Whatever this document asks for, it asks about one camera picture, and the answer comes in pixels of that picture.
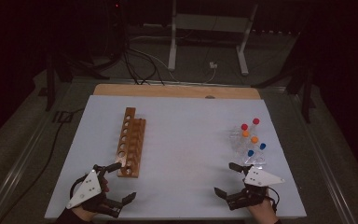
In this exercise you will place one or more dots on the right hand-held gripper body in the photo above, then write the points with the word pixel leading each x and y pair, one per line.
pixel 258 182

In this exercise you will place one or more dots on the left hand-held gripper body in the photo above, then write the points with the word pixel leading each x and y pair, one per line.
pixel 88 186

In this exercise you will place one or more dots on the clear plastic tube rack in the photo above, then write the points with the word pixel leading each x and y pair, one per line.
pixel 240 149

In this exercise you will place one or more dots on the wooden test tube rack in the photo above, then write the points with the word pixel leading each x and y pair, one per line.
pixel 132 146

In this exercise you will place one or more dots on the orange capped test tube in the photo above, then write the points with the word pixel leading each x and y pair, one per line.
pixel 245 133
pixel 254 139

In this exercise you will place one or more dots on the red capped test tube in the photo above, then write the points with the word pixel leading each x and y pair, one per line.
pixel 244 127
pixel 255 121

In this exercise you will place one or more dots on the person's left hand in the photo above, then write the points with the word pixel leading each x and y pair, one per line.
pixel 82 214

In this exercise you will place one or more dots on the person's right hand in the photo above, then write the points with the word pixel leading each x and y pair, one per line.
pixel 262 213

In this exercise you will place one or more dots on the white table mat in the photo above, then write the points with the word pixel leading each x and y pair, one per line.
pixel 183 155

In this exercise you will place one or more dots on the black metal stand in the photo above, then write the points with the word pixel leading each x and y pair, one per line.
pixel 50 87
pixel 307 99

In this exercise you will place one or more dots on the white plug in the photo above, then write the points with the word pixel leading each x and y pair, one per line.
pixel 213 65

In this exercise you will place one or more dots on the white metal stand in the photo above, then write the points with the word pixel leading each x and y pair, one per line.
pixel 172 46

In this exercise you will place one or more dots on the black computer tower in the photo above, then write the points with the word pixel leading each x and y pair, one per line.
pixel 112 28

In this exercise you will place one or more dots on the aluminium floor rail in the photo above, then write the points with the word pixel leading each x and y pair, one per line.
pixel 12 180
pixel 323 161

